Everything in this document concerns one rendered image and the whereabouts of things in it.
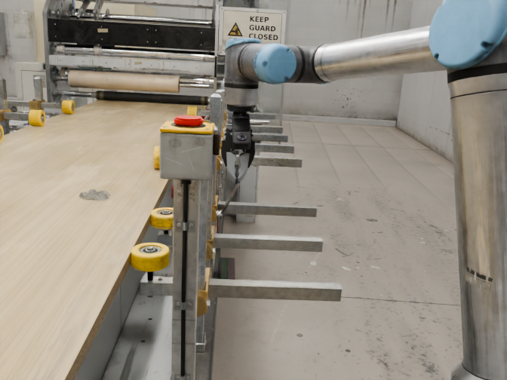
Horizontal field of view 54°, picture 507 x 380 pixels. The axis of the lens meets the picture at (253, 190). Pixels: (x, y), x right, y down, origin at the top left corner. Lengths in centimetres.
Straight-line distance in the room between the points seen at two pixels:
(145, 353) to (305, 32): 914
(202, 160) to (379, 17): 965
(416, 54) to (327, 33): 910
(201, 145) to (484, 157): 39
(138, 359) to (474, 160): 86
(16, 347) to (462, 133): 70
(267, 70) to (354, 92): 905
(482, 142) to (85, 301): 67
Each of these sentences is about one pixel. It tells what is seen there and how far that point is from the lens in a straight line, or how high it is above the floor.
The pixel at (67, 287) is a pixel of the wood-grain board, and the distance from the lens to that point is 96.
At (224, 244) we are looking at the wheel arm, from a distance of 132.
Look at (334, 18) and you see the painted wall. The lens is 1013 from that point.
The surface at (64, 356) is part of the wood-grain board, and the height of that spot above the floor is 90.
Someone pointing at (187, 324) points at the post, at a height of 92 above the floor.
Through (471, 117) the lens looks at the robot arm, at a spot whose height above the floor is 125.
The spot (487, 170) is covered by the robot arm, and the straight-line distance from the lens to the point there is 75.
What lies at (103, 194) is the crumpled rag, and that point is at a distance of 145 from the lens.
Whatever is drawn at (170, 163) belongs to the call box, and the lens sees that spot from 68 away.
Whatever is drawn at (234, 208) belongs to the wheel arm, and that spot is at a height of 85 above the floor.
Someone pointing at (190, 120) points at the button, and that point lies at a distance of 68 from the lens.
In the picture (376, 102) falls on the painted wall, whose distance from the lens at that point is 1030.
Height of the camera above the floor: 133
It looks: 16 degrees down
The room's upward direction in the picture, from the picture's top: 3 degrees clockwise
